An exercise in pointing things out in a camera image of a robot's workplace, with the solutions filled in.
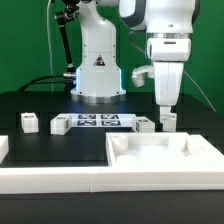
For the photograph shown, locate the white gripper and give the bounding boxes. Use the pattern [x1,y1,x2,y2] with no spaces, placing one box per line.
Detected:
[154,62,184,132]

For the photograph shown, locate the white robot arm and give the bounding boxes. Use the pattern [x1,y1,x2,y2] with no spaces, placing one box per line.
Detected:
[71,0,200,132]

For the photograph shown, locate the fiducial marker sheet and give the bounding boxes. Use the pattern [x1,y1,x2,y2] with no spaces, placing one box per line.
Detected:
[68,113,136,127]

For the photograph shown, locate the white left barrier piece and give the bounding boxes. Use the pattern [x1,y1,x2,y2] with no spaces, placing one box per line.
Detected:
[0,136,9,164]

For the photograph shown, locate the grey cable right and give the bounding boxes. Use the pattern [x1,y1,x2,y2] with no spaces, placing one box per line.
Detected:
[182,70,218,113]

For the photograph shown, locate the grey cable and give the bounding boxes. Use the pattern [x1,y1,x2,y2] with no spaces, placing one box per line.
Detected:
[182,70,218,113]
[46,0,55,92]

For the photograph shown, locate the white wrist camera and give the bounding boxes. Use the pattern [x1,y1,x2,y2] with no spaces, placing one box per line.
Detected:
[131,65,154,87]

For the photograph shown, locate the black cables at base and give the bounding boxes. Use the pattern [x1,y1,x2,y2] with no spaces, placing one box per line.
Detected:
[18,73,77,93]

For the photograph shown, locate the grey cable left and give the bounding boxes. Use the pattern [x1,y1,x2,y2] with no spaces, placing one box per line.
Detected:
[46,0,55,92]

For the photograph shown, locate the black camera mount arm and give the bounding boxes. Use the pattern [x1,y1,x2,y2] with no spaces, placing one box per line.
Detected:
[54,0,81,86]

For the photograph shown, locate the white front barrier wall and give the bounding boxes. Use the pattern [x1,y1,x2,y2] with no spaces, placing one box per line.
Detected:
[0,167,224,194]

